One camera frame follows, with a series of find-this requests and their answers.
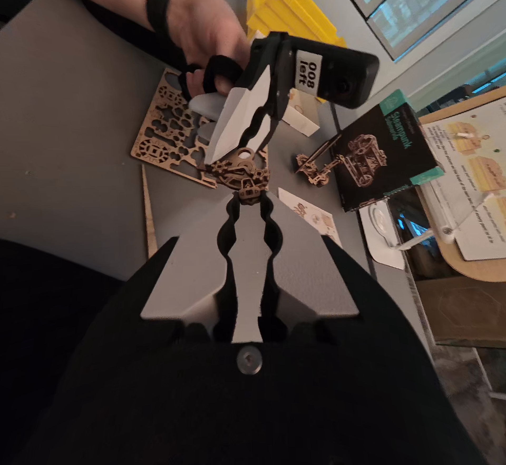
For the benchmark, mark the person's left hand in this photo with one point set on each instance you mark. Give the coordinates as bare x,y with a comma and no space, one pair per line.
209,22

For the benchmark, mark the thin wooden stick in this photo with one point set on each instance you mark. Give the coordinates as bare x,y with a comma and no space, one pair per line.
150,220

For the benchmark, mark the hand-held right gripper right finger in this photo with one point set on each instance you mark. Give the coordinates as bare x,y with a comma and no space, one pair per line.
312,275

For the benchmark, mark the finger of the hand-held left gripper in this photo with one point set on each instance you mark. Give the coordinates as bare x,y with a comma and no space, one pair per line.
237,113
261,135

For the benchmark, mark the laser-cut wooden parts sheet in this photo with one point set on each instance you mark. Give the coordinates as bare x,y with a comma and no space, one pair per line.
158,137

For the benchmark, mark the black model kit box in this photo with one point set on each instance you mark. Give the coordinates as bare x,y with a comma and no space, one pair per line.
375,157

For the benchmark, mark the partly built wooden model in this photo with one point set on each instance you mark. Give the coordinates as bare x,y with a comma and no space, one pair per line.
316,174

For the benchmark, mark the illustrated instruction booklet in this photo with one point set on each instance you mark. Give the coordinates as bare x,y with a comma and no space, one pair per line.
312,212

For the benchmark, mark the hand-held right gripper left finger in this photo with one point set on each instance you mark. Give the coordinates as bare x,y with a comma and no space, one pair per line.
185,275

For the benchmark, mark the small white cardboard box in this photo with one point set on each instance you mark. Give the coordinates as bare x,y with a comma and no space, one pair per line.
300,121

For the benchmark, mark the yellow plastic bin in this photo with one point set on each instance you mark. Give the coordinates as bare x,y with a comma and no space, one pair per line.
292,7

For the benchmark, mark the small wooden model assembly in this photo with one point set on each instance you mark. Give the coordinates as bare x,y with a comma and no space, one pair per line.
233,172

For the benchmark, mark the wooden board with instruction sheet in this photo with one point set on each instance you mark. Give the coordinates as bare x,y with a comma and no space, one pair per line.
474,196

